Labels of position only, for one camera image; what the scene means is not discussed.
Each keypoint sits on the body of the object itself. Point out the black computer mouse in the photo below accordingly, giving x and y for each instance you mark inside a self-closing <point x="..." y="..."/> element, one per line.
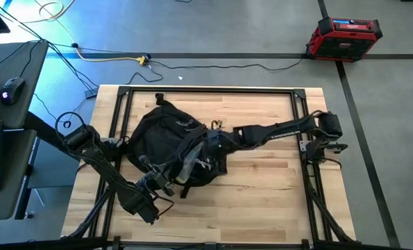
<point x="13" y="90"/>

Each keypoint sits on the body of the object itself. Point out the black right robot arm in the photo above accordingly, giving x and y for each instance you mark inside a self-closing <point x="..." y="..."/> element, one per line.
<point x="282" y="130"/>

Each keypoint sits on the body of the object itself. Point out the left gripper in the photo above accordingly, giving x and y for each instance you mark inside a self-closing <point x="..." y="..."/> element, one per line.
<point x="155" y="180"/>

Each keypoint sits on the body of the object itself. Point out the red black jobsite radio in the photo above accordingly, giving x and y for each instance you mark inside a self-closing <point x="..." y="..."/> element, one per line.
<point x="343" y="41"/>

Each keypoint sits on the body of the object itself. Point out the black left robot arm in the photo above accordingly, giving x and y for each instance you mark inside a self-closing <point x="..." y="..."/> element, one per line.
<point x="105" y="166"/>

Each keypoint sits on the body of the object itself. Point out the black backpack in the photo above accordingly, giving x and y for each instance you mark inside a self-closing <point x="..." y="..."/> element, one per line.
<point x="157" y="139"/>

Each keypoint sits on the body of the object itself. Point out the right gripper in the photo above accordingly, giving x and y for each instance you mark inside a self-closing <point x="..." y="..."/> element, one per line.
<point x="223" y="140"/>

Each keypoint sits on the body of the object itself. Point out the black metal table frame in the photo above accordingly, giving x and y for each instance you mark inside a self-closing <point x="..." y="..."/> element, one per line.
<point x="279" y="90"/>

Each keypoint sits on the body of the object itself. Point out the dark grey desk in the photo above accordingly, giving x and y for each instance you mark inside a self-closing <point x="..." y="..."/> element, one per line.
<point x="15" y="156"/>

